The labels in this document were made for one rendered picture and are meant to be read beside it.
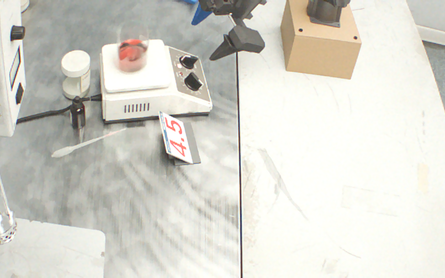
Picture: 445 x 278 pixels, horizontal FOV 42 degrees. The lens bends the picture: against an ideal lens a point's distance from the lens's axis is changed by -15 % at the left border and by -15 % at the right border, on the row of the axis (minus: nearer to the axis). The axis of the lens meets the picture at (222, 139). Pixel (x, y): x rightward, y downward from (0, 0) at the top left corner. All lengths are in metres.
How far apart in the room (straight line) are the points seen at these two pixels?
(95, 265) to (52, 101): 0.37
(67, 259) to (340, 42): 0.68
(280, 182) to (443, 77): 1.95
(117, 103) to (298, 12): 0.42
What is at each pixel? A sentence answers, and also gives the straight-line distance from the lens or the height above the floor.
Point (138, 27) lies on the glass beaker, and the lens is 1.14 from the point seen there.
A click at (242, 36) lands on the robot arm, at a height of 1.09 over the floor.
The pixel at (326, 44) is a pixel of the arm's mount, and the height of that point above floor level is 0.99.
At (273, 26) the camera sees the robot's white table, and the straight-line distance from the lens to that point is 1.42.
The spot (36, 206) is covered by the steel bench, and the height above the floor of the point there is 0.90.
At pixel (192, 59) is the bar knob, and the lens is 1.22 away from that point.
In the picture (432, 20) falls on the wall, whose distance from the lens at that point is 3.08.
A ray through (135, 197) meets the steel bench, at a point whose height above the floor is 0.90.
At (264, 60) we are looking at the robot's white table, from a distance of 1.33.
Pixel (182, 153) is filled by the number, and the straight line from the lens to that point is 1.12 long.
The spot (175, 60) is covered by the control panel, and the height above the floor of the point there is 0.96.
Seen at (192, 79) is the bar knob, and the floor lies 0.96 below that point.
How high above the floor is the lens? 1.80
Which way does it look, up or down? 50 degrees down
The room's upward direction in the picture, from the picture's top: 11 degrees clockwise
